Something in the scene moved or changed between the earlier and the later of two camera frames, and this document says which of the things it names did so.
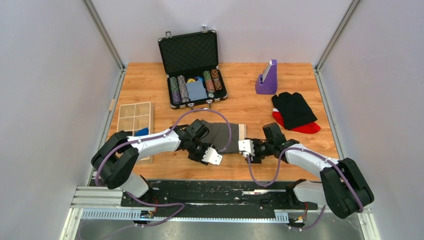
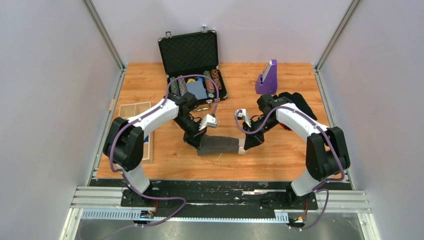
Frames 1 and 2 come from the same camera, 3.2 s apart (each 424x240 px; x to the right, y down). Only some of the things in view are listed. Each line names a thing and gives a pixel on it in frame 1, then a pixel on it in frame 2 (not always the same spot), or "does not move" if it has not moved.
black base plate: x=224 y=196 does not move
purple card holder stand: x=267 y=82 does not move
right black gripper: x=256 y=159 -> x=252 y=140
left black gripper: x=199 y=158 -> x=194 y=138
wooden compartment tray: x=135 y=116 does not move
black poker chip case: x=191 y=63 does not move
